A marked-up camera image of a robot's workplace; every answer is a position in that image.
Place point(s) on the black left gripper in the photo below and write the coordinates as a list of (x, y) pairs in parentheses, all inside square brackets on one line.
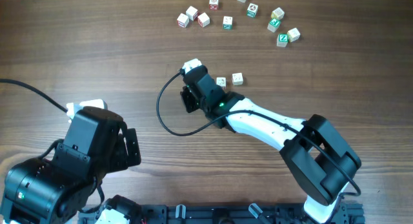
[(120, 159)]

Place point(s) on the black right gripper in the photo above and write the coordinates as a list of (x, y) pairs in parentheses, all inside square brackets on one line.
[(186, 93)]

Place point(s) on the red number six block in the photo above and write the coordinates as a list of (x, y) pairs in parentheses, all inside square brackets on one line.
[(222, 82)]

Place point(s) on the wooden block number one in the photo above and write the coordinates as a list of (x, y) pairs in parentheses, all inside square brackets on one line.
[(237, 79)]

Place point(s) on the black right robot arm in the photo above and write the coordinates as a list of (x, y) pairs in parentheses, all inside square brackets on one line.
[(318, 157)]

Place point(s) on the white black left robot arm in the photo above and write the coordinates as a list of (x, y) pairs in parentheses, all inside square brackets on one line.
[(36, 191)]

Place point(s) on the wooden block animal drawing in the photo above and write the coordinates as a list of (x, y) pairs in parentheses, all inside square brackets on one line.
[(203, 19)]

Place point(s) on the wooden block letter Z side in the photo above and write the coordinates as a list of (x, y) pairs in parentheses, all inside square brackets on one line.
[(183, 20)]

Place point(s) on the green letter wooden block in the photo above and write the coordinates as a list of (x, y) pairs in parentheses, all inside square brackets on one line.
[(227, 22)]

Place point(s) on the red edged wooden block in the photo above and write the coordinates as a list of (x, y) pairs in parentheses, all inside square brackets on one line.
[(192, 13)]

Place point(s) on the red letter Q block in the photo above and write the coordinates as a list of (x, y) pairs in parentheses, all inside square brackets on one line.
[(213, 4)]

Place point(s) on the green letter Z block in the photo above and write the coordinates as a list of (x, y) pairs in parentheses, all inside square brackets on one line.
[(282, 40)]

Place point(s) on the green bordered picture block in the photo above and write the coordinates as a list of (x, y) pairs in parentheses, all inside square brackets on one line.
[(252, 10)]

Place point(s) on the yellow turtle wooden block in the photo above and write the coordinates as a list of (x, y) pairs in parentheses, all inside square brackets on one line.
[(293, 35)]

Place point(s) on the yellow edged wooden block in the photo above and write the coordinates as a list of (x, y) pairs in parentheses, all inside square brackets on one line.
[(278, 13)]

